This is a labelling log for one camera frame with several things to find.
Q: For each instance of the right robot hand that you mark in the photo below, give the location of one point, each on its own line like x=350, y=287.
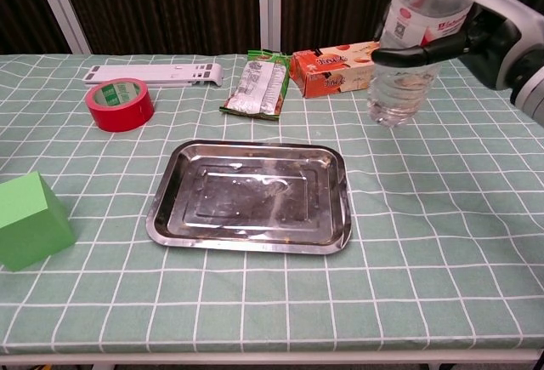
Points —
x=476, y=44

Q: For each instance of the red tape roll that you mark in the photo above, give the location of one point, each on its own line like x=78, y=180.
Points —
x=119, y=106

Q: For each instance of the green snack packet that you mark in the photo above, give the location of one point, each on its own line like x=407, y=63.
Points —
x=261, y=87

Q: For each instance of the stainless steel tray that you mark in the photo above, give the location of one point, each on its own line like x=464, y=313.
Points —
x=251, y=197

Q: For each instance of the transparent plastic water bottle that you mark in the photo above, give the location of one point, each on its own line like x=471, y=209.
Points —
x=410, y=47

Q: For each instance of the orange biscuit box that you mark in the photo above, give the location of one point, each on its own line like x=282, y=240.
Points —
x=336, y=74

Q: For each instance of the white flat box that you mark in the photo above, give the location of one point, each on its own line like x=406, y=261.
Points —
x=157, y=74

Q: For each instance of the green foam cube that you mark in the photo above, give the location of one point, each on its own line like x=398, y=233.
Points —
x=32, y=225

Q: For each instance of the white partition frame post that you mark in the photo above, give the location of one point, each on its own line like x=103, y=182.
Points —
x=59, y=6
x=270, y=4

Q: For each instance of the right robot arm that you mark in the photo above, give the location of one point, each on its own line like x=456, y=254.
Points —
x=531, y=100

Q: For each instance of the green checked tablecloth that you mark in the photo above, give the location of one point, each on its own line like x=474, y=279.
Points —
x=272, y=293

